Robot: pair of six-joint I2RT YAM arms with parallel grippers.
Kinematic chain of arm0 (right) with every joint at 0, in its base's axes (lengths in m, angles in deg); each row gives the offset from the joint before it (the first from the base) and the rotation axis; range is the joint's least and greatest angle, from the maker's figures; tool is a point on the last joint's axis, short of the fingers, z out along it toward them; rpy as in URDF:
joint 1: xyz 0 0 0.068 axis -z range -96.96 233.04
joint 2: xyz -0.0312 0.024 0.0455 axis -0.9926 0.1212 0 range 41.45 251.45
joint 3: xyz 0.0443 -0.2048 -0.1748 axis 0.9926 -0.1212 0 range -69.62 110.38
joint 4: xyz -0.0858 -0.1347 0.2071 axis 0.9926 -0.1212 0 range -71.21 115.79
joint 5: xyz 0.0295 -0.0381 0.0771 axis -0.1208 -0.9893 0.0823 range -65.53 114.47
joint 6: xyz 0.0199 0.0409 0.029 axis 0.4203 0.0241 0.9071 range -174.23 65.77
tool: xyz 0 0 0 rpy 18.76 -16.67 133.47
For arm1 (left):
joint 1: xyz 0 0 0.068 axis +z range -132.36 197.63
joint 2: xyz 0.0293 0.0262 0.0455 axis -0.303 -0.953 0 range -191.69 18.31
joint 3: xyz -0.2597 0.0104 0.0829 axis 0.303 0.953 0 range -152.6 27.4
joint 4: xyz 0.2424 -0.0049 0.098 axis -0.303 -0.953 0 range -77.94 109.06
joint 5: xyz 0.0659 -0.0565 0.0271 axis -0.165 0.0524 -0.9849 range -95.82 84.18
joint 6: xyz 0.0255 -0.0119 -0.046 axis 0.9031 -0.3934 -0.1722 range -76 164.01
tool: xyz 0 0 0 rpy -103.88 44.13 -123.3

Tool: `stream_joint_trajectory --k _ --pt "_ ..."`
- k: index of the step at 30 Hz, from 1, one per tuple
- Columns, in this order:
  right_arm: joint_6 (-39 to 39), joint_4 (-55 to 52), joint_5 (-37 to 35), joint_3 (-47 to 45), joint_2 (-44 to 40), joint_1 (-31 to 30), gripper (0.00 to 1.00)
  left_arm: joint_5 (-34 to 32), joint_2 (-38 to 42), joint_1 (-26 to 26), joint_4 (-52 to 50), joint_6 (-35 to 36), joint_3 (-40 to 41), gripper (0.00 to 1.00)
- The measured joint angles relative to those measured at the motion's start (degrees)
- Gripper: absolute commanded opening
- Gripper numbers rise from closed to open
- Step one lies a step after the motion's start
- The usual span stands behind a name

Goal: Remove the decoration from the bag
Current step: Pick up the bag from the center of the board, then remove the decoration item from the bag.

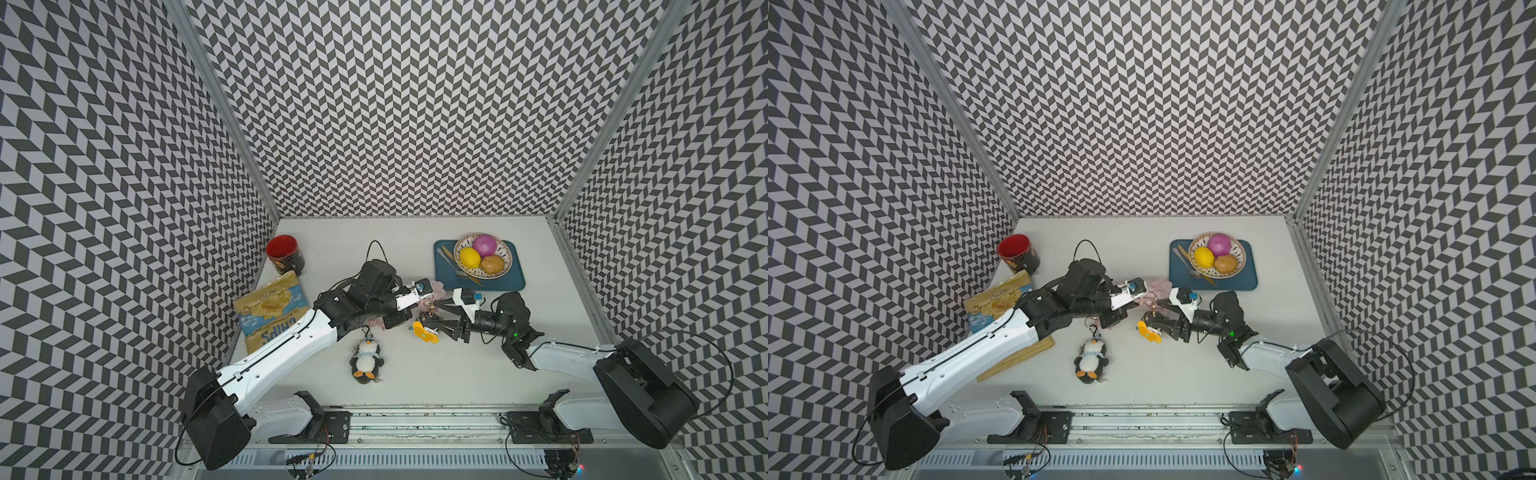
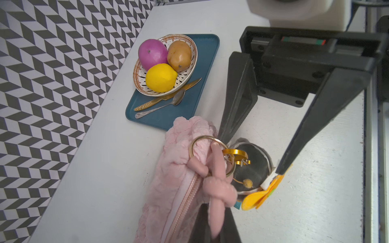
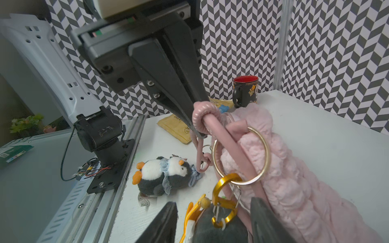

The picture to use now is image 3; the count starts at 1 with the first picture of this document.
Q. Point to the green plant background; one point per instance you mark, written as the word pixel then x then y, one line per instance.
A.
pixel 33 125

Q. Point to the black red floral mug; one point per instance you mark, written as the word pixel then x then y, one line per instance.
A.
pixel 245 90

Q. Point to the aluminium corner post left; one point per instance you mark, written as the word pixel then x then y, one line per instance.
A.
pixel 287 9

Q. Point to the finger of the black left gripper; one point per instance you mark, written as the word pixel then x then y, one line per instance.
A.
pixel 178 44
pixel 156 72

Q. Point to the grey plush yellow flower charm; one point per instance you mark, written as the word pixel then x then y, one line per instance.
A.
pixel 216 220

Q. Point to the penguin plush charm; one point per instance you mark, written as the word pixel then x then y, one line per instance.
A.
pixel 162 176

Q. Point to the pink fluffy bag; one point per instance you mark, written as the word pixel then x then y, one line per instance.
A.
pixel 310 210

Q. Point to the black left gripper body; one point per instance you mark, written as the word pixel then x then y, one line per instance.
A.
pixel 104 43

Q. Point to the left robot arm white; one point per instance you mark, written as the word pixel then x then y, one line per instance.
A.
pixel 98 129

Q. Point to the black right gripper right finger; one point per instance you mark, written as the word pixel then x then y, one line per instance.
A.
pixel 266 228

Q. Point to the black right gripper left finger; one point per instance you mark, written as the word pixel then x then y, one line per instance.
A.
pixel 163 228

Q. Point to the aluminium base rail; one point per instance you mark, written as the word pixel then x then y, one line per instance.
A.
pixel 88 213

